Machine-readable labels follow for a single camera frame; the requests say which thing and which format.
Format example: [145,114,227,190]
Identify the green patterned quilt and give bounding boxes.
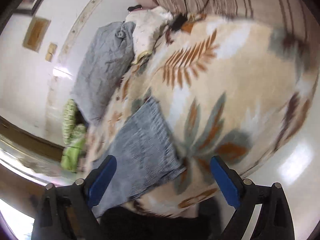
[60,99,87,172]

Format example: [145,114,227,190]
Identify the beige wall switches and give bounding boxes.
[45,43,57,62]

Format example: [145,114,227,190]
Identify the grey acid-wash denim pants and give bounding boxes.
[92,97,185,217]

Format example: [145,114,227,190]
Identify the black power adapter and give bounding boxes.
[169,14,188,31]

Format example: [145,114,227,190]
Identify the stained glass wooden door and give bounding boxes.
[1,118,72,218]

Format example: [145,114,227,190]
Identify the leaf pattern bed blanket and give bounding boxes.
[86,16,319,217]

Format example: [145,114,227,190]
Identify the cream white folded cloth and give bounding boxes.
[125,6,173,64]

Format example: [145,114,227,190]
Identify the small black object on sofa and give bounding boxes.
[127,4,143,12]

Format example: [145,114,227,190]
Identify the striped floral sofa cushion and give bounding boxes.
[157,0,319,49]

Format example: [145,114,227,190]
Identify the grey quilted pillow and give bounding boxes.
[71,22,136,126]

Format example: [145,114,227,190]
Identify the beige wall panel box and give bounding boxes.
[22,17,51,52]

